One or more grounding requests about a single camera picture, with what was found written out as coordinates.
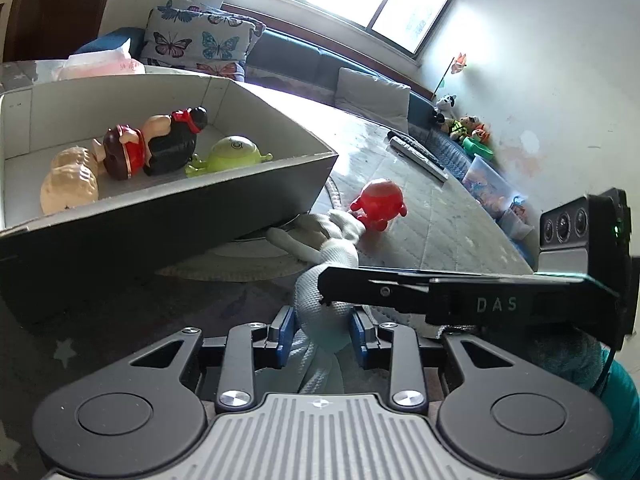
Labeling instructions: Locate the dark teal sofa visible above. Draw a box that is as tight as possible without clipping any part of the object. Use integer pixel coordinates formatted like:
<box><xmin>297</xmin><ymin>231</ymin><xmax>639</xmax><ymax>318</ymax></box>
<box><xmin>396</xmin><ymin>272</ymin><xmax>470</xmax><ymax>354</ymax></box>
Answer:
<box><xmin>74</xmin><ymin>26</ymin><xmax>478</xmax><ymax>183</ymax></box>

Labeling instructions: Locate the person's right forearm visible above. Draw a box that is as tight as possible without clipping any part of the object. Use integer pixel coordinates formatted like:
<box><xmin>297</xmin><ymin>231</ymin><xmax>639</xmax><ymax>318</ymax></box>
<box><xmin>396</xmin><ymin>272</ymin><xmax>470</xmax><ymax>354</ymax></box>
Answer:
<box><xmin>525</xmin><ymin>327</ymin><xmax>640</xmax><ymax>480</ymax></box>

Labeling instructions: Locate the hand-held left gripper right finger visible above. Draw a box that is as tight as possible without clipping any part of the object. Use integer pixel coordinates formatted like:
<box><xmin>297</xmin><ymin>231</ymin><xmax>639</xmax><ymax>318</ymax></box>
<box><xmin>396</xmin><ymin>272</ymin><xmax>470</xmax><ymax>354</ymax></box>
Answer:
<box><xmin>349</xmin><ymin>307</ymin><xmax>521</xmax><ymax>414</ymax></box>

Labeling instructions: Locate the grey cushion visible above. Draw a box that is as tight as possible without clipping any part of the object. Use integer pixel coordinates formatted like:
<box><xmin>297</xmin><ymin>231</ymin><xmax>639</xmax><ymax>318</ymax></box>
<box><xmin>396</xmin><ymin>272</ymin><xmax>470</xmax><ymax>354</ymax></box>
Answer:
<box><xmin>334</xmin><ymin>66</ymin><xmax>413</xmax><ymax>134</ymax></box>

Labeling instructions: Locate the butterfly print pillow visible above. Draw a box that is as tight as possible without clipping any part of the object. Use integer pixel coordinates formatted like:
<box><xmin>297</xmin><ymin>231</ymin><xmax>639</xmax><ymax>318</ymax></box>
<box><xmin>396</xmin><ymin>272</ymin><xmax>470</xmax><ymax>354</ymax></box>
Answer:
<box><xmin>139</xmin><ymin>0</ymin><xmax>253</xmax><ymax>82</ymax></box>
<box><xmin>200</xmin><ymin>4</ymin><xmax>267</xmax><ymax>53</ymax></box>

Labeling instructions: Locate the white plush rabbit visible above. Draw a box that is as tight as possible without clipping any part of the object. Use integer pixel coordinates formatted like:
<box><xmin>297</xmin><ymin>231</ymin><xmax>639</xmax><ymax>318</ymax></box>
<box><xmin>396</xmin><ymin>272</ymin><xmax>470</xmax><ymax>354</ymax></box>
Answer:
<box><xmin>266</xmin><ymin>210</ymin><xmax>375</xmax><ymax>397</ymax></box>

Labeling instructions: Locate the grey cardboard box container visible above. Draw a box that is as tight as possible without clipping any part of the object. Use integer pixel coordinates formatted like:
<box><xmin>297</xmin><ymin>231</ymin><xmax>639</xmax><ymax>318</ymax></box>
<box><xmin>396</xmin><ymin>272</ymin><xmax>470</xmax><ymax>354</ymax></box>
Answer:
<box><xmin>0</xmin><ymin>73</ymin><xmax>341</xmax><ymax>328</ymax></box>

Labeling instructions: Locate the small white bin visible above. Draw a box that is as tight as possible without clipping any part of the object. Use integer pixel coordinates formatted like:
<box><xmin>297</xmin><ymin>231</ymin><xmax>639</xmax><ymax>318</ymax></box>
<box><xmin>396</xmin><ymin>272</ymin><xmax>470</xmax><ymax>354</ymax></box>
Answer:
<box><xmin>499</xmin><ymin>194</ymin><xmax>536</xmax><ymax>242</ymax></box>

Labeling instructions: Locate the black-haired doll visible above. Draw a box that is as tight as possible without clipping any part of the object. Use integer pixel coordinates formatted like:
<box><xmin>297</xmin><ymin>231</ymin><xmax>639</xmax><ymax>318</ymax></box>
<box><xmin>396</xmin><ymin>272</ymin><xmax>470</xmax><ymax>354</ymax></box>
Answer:
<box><xmin>101</xmin><ymin>106</ymin><xmax>209</xmax><ymax>182</ymax></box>

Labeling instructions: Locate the plush toy in green clothing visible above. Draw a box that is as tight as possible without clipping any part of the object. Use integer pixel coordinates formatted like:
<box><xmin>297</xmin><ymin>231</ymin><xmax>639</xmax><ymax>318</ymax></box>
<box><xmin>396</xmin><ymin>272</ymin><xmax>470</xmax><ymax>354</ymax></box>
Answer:
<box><xmin>449</xmin><ymin>115</ymin><xmax>478</xmax><ymax>142</ymax></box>

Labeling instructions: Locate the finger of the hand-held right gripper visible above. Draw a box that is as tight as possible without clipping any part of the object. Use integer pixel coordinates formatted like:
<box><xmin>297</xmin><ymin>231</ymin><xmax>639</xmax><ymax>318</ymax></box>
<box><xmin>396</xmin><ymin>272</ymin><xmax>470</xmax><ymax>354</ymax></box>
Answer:
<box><xmin>317</xmin><ymin>265</ymin><xmax>433</xmax><ymax>322</ymax></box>

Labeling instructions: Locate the green alien toy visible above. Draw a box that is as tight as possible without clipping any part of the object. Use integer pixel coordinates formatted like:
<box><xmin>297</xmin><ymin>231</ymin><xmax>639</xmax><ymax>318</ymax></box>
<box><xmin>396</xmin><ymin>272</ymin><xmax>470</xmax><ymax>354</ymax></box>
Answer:
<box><xmin>185</xmin><ymin>135</ymin><xmax>275</xmax><ymax>179</ymax></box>

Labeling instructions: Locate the black cable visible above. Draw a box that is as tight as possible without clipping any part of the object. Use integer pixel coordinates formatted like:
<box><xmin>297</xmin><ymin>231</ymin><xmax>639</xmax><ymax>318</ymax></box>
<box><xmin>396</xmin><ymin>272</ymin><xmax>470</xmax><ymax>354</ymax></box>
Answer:
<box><xmin>591</xmin><ymin>344</ymin><xmax>619</xmax><ymax>395</ymax></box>

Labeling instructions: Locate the colourful pinwheel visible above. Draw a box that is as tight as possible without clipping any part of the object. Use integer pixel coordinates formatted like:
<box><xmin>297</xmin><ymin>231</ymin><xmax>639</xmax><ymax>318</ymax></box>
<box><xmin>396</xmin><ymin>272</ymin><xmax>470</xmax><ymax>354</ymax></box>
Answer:
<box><xmin>431</xmin><ymin>51</ymin><xmax>469</xmax><ymax>99</ymax></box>

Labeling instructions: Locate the green plastic bowl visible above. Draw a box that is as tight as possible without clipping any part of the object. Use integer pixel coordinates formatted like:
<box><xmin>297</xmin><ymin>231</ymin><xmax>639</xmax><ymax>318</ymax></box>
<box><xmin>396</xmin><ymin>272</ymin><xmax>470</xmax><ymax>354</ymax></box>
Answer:
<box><xmin>461</xmin><ymin>136</ymin><xmax>497</xmax><ymax>162</ymax></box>

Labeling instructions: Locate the tan peanut toy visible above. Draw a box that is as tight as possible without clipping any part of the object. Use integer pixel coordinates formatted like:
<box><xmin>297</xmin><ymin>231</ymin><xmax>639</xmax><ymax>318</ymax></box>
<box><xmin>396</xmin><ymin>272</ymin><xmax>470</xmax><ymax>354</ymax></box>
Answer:
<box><xmin>39</xmin><ymin>145</ymin><xmax>102</xmax><ymax>216</ymax></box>

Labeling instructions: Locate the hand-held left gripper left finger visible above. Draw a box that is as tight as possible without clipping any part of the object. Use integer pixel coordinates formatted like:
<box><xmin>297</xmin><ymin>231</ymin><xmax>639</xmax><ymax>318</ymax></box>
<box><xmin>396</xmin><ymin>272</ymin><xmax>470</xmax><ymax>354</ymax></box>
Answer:
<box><xmin>127</xmin><ymin>305</ymin><xmax>296</xmax><ymax>414</ymax></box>

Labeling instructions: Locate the black and white cow plush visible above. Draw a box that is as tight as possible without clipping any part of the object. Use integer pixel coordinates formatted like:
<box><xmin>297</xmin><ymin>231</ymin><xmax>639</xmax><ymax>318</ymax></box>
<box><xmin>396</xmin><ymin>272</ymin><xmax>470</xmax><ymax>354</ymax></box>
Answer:
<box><xmin>431</xmin><ymin>93</ymin><xmax>459</xmax><ymax>127</ymax></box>

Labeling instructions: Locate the clear plastic storage box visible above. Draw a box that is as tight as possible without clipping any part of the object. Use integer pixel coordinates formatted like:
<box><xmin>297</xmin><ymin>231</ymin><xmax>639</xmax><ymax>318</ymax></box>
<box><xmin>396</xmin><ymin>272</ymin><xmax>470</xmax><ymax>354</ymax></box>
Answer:
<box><xmin>461</xmin><ymin>154</ymin><xmax>517</xmax><ymax>219</ymax></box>

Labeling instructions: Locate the pink tissue pack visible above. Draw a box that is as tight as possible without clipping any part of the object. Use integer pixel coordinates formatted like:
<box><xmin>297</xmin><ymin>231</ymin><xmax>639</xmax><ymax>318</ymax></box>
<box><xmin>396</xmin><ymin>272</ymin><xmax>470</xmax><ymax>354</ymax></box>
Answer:
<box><xmin>54</xmin><ymin>44</ymin><xmax>147</xmax><ymax>82</ymax></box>

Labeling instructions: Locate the dark wooden door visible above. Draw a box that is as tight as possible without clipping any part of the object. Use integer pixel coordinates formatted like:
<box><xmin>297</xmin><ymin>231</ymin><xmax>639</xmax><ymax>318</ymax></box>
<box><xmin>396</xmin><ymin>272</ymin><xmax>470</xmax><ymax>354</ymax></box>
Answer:
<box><xmin>0</xmin><ymin>0</ymin><xmax>122</xmax><ymax>64</ymax></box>

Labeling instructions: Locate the red round toy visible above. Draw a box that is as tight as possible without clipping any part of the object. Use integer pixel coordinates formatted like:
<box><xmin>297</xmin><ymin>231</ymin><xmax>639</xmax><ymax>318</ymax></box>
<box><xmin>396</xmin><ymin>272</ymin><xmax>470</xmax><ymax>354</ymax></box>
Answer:
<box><xmin>348</xmin><ymin>178</ymin><xmax>409</xmax><ymax>232</ymax></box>

